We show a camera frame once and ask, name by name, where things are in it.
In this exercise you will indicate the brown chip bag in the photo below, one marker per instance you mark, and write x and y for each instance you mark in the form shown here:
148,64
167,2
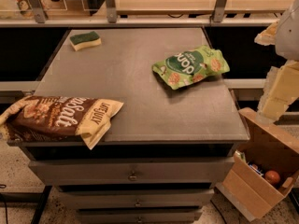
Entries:
53,118

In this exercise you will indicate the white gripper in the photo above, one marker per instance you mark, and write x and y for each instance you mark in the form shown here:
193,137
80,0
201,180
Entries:
288,34

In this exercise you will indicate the top drawer knob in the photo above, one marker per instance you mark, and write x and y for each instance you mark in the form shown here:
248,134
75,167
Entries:
132,176

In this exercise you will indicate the grey metal post middle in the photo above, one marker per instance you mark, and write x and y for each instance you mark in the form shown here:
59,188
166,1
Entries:
111,11

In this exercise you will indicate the green rice chip bag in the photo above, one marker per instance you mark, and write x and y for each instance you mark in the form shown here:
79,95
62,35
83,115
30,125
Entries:
191,66

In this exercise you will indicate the blue snack packet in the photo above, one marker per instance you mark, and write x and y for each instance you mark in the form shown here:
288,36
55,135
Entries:
258,170

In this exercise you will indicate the grey metal post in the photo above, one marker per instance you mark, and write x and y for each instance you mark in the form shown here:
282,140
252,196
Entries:
38,11
218,12
111,11

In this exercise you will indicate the green yellow sponge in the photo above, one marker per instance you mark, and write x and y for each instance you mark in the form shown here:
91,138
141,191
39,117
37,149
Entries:
86,40

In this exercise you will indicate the grey drawer cabinet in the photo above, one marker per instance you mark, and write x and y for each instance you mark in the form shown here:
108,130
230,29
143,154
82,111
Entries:
180,143

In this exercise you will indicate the grey metal post left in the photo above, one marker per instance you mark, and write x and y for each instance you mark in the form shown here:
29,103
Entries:
38,11

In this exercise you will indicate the red round fruit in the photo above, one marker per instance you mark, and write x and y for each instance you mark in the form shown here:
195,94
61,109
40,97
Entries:
272,177

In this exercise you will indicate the grey metal post right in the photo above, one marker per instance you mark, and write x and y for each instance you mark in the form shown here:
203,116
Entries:
218,12

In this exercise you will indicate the cardboard box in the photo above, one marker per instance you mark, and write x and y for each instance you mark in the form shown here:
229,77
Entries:
271,148

